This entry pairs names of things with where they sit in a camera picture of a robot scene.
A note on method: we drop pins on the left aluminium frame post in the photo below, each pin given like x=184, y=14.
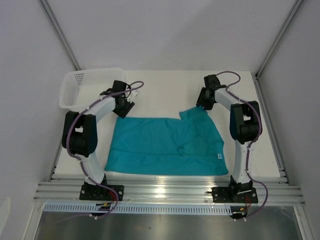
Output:
x=53, y=21

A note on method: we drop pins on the right aluminium frame post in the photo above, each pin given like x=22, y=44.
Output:
x=284, y=30

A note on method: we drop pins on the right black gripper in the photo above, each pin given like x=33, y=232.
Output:
x=201, y=102

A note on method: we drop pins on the left aluminium side rail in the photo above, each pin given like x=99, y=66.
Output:
x=54, y=166

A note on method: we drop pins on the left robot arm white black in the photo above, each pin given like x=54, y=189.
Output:
x=80, y=130

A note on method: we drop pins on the white perforated plastic basket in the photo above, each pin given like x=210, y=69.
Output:
x=81, y=88

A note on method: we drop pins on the white slotted cable duct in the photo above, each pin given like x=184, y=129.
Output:
x=130, y=208

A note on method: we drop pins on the aluminium frame post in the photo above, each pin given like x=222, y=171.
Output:
x=53, y=21
x=284, y=30

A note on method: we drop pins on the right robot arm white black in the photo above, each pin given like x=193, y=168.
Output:
x=245, y=127

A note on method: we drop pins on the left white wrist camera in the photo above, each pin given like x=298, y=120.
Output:
x=132, y=95

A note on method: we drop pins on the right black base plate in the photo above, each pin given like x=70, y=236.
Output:
x=226, y=196

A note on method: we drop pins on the aluminium side rail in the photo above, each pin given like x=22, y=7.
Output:
x=271, y=131
x=54, y=166

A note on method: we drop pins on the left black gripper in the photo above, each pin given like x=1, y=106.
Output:
x=123, y=113

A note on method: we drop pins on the right aluminium side rail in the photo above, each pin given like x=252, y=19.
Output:
x=271, y=131

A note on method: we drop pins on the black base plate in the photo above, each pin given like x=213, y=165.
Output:
x=226, y=196
x=91, y=192

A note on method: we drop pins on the teal t shirt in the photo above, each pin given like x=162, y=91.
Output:
x=188, y=146

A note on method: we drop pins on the aluminium mounting rail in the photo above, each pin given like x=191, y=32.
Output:
x=170, y=190

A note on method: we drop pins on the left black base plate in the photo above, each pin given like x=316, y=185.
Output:
x=91, y=192

